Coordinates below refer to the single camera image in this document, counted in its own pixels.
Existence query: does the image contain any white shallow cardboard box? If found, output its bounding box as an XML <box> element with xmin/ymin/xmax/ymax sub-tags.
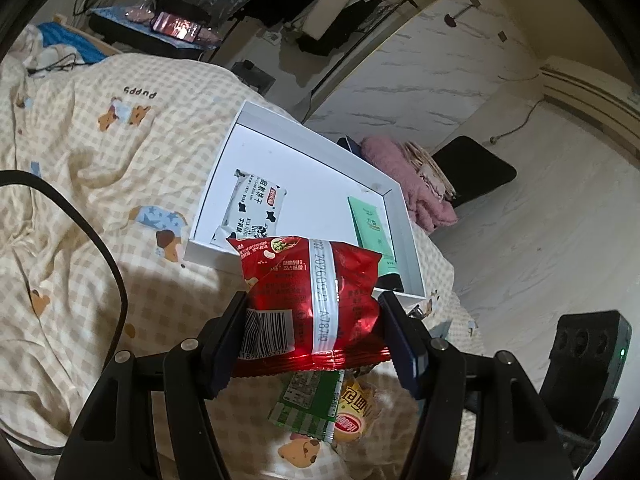
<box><xmin>182</xmin><ymin>100</ymin><xmax>429</xmax><ymax>313</ymax></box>

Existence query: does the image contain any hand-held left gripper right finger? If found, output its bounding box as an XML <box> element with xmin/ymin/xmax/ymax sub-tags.
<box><xmin>377</xmin><ymin>290</ymin><xmax>576</xmax><ymax>480</ymax></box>

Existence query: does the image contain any yellow bread packet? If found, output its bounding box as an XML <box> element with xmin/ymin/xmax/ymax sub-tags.
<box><xmin>331</xmin><ymin>372</ymin><xmax>383</xmax><ymax>447</ymax></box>

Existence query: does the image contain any white black biscuit packet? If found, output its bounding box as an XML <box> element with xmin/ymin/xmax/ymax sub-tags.
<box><xmin>210</xmin><ymin>168</ymin><xmax>289</xmax><ymax>248</ymax></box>

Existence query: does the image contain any beige woven stack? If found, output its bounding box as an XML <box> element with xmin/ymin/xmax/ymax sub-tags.
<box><xmin>404</xmin><ymin>140</ymin><xmax>457</xmax><ymax>202</ymax></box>

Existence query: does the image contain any green striped snack packet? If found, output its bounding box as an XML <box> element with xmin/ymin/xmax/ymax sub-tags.
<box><xmin>267</xmin><ymin>369</ymin><xmax>347</xmax><ymax>443</ymax></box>

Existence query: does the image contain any green cream tube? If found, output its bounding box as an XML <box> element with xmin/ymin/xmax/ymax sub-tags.
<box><xmin>347</xmin><ymin>195</ymin><xmax>404</xmax><ymax>292</ymax></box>

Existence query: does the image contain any desk with blue mat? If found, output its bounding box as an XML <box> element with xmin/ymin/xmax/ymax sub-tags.
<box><xmin>89</xmin><ymin>4</ymin><xmax>222</xmax><ymax>62</ymax></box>

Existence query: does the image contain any black floor mat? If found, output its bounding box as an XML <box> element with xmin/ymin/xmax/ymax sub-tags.
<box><xmin>430</xmin><ymin>135</ymin><xmax>518</xmax><ymax>211</ymax></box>

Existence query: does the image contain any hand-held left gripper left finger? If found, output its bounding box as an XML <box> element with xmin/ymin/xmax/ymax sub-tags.
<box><xmin>52</xmin><ymin>291</ymin><xmax>249</xmax><ymax>480</ymax></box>

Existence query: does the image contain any pink fluffy blanket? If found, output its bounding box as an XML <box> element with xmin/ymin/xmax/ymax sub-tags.
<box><xmin>360</xmin><ymin>135</ymin><xmax>459</xmax><ymax>232</ymax></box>

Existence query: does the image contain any checked printed blanket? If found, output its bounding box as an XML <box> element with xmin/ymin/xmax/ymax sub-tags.
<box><xmin>0</xmin><ymin>22</ymin><xmax>483</xmax><ymax>480</ymax></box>

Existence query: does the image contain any black hanging coat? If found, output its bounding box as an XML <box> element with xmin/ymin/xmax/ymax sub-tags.
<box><xmin>294</xmin><ymin>0</ymin><xmax>387</xmax><ymax>57</ymax></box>

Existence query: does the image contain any phone with pink screen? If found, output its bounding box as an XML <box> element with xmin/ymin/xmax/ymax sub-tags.
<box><xmin>151</xmin><ymin>10</ymin><xmax>202</xmax><ymax>44</ymax></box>

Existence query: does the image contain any red snack packet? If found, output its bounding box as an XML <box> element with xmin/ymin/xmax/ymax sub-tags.
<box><xmin>226</xmin><ymin>235</ymin><xmax>392</xmax><ymax>378</ymax></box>

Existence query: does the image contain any black cable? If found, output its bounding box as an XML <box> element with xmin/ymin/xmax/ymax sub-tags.
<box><xmin>0</xmin><ymin>170</ymin><xmax>127</xmax><ymax>457</ymax></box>

